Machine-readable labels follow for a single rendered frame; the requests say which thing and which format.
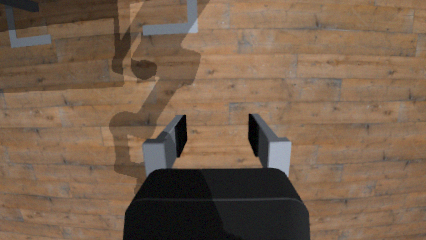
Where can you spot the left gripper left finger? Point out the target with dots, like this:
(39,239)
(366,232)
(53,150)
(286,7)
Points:
(163,150)

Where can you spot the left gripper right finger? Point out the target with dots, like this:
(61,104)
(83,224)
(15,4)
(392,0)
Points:
(270,150)

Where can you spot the white table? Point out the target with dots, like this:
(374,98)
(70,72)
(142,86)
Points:
(16,4)

